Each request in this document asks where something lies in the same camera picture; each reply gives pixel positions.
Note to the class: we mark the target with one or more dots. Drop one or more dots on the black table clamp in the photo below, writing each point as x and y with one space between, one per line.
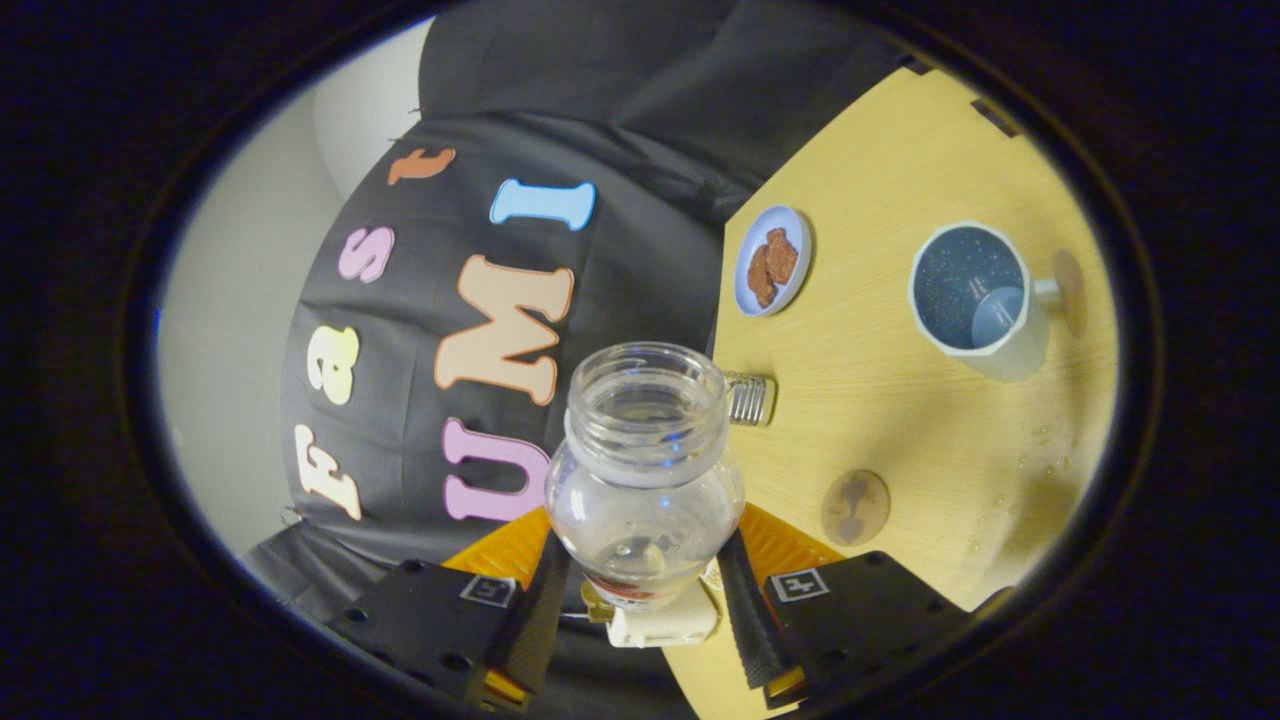
915 65
993 117

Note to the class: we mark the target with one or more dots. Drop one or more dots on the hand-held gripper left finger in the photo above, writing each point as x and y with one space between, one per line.
530 630

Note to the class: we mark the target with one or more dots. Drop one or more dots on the round brown coaster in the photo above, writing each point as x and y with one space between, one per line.
855 507
1070 290

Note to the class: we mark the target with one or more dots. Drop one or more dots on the brown meat piece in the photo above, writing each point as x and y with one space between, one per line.
761 277
782 256

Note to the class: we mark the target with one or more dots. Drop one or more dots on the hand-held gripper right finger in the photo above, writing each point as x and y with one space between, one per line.
745 620

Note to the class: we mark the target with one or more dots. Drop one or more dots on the clear glass juice bottle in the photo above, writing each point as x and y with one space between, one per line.
645 480

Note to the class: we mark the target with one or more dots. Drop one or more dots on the light blue plate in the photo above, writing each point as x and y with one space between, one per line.
790 295

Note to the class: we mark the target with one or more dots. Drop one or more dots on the white toaster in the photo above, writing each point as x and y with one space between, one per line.
660 625

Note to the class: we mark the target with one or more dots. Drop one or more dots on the wooden table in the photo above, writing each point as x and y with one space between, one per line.
880 400

